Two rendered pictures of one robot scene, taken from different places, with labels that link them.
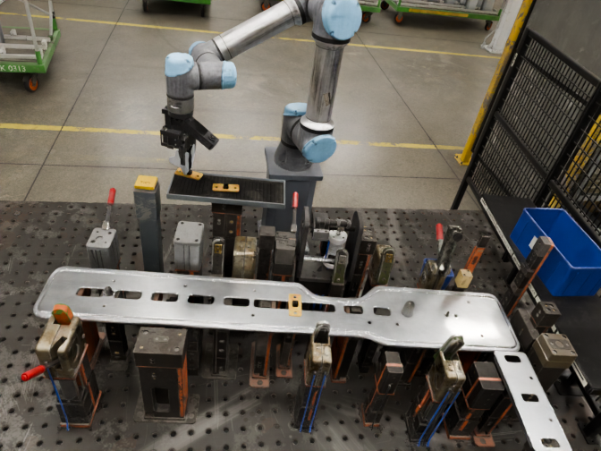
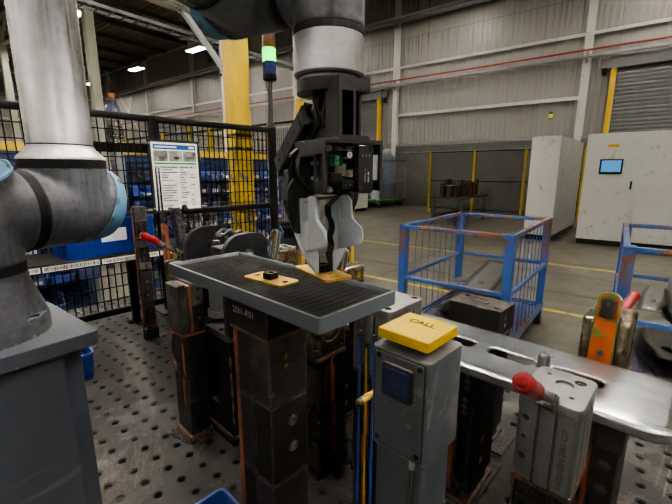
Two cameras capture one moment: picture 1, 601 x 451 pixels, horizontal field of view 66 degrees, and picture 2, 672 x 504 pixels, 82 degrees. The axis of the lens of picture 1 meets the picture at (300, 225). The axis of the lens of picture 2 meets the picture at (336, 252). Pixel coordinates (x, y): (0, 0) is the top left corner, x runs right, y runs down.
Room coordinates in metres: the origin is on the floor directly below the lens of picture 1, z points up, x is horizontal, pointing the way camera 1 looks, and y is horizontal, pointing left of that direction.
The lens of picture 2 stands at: (1.48, 0.75, 1.32)
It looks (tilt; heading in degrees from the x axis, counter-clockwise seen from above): 12 degrees down; 231
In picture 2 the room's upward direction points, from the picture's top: straight up
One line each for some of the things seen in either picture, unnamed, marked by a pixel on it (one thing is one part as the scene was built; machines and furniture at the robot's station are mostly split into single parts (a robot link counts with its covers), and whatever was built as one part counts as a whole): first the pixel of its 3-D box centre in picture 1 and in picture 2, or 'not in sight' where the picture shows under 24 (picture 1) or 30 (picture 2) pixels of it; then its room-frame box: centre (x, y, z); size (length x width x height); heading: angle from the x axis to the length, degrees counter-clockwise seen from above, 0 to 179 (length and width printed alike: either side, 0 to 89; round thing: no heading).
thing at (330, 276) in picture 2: (189, 172); (322, 268); (1.21, 0.38, 1.20); 0.08 x 0.04 x 0.01; 82
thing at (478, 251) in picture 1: (458, 291); (169, 284); (1.15, -0.56, 0.95); 0.03 x 0.01 x 0.50; 98
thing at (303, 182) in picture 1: (287, 202); (9, 463); (1.55, 0.07, 0.90); 0.21 x 0.21 x 0.40; 14
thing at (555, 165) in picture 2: not in sight; (555, 177); (-7.58, -2.94, 1.22); 2.40 x 0.54 x 2.45; 11
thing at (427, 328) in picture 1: (288, 308); (328, 299); (0.91, -0.01, 1.00); 1.38 x 0.22 x 0.02; 98
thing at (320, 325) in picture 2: (228, 189); (267, 280); (1.22, 0.25, 1.16); 0.37 x 0.14 x 0.02; 98
